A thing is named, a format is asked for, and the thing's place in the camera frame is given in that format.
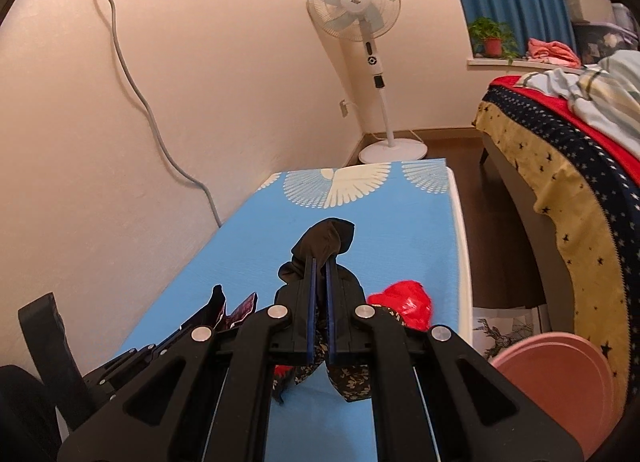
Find blue printed tablecloth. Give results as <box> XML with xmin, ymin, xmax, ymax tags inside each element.
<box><xmin>122</xmin><ymin>158</ymin><xmax>463</xmax><ymax>462</ymax></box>

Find red blanket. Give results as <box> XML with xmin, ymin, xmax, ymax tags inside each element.
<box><xmin>490</xmin><ymin>73</ymin><xmax>640</xmax><ymax>163</ymax></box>

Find dark storage box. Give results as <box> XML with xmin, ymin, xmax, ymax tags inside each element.
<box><xmin>572</xmin><ymin>22</ymin><xmax>640</xmax><ymax>66</ymax></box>

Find white window sill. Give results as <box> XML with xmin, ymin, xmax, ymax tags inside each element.
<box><xmin>467</xmin><ymin>57</ymin><xmax>583</xmax><ymax>68</ymax></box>

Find dark rounded object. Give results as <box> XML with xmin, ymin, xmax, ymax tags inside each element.
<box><xmin>0</xmin><ymin>364</ymin><xmax>57</xmax><ymax>462</ymax></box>

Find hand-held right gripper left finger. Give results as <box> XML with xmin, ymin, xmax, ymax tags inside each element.
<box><xmin>57</xmin><ymin>257</ymin><xmax>317</xmax><ymax>462</ymax></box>

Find white standing fan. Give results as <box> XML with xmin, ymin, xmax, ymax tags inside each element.
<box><xmin>306</xmin><ymin>0</ymin><xmax>429</xmax><ymax>165</ymax></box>

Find dark floral cloth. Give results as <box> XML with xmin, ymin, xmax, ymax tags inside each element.
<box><xmin>272</xmin><ymin>306</ymin><xmax>407</xmax><ymax>404</ymax></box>

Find white table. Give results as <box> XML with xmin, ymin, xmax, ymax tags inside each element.
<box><xmin>444</xmin><ymin>166</ymin><xmax>475</xmax><ymax>348</ymax></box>

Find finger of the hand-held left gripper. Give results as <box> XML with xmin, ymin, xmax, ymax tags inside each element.
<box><xmin>82</xmin><ymin>325</ymin><xmax>199</xmax><ymax>395</ymax></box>

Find yellow star bedsheet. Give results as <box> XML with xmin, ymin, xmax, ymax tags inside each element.
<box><xmin>472</xmin><ymin>100</ymin><xmax>628</xmax><ymax>423</ymax></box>

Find potted green plant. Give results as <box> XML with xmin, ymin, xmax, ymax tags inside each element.
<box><xmin>467</xmin><ymin>16</ymin><xmax>521</xmax><ymax>60</ymax></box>

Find pink clothes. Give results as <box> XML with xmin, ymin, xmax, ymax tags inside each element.
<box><xmin>527</xmin><ymin>37</ymin><xmax>581</xmax><ymax>66</ymax></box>

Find white printed paper bag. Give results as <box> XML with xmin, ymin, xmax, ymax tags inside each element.
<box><xmin>472</xmin><ymin>305</ymin><xmax>551</xmax><ymax>360</ymax></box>

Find black packet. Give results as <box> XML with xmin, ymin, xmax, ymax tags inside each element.
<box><xmin>202</xmin><ymin>285</ymin><xmax>229</xmax><ymax>330</ymax></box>

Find dark red packet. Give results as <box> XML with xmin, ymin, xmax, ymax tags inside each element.
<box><xmin>227</xmin><ymin>293</ymin><xmax>258</xmax><ymax>329</ymax></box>

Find black sock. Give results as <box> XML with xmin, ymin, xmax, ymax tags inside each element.
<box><xmin>277</xmin><ymin>217</ymin><xmax>368</xmax><ymax>323</ymax></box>

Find pink bin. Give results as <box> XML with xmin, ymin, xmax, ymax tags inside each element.
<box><xmin>490</xmin><ymin>333</ymin><xmax>628</xmax><ymax>462</ymax></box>

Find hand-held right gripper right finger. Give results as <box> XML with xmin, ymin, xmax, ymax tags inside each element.
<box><xmin>325</xmin><ymin>259</ymin><xmax>583</xmax><ymax>462</ymax></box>

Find red plastic bag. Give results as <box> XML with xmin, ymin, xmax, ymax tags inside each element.
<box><xmin>366</xmin><ymin>279</ymin><xmax>435</xmax><ymax>333</ymax></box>

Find light striped quilt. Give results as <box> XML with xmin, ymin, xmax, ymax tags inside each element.
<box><xmin>517</xmin><ymin>50</ymin><xmax>640</xmax><ymax>158</ymax></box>

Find grey power cable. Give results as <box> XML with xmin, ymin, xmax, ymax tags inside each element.
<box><xmin>85</xmin><ymin>0</ymin><xmax>223</xmax><ymax>228</ymax></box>

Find dark bed frame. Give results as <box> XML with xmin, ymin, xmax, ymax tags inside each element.
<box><xmin>479</xmin><ymin>132</ymin><xmax>581</xmax><ymax>338</ymax></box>

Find white box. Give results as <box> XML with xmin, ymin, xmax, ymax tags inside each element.
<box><xmin>560</xmin><ymin>0</ymin><xmax>616</xmax><ymax>26</ymax></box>

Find navy dotted blanket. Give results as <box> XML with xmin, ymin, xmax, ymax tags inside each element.
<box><xmin>482</xmin><ymin>85</ymin><xmax>640</xmax><ymax>323</ymax></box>

